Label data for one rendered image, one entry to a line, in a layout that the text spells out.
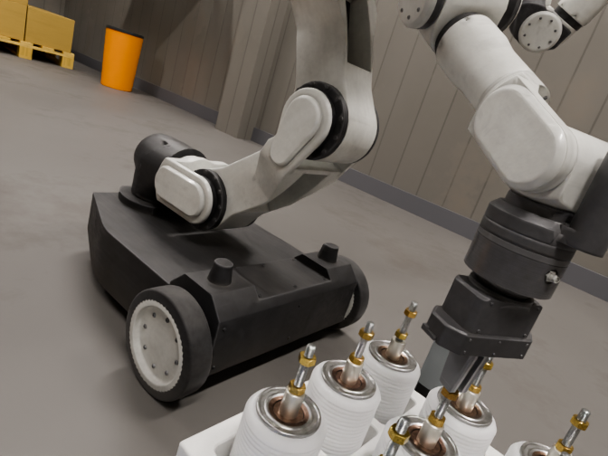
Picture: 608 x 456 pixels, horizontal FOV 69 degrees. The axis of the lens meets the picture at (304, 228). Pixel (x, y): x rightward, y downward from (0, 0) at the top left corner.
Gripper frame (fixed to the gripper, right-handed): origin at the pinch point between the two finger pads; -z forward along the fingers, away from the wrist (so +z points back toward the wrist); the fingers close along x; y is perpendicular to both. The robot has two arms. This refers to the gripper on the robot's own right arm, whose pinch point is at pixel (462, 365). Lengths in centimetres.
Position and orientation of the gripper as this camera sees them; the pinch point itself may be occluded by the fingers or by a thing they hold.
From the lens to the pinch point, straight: 53.3
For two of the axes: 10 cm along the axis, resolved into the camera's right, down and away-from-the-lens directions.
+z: 2.9, -9.1, -3.0
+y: 3.1, 3.8, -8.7
